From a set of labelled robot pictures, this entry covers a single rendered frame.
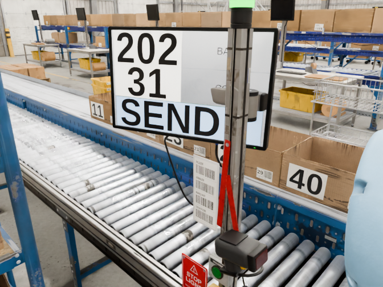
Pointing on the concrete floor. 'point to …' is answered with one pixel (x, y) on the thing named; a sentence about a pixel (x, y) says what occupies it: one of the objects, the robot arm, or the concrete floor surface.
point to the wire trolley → (343, 106)
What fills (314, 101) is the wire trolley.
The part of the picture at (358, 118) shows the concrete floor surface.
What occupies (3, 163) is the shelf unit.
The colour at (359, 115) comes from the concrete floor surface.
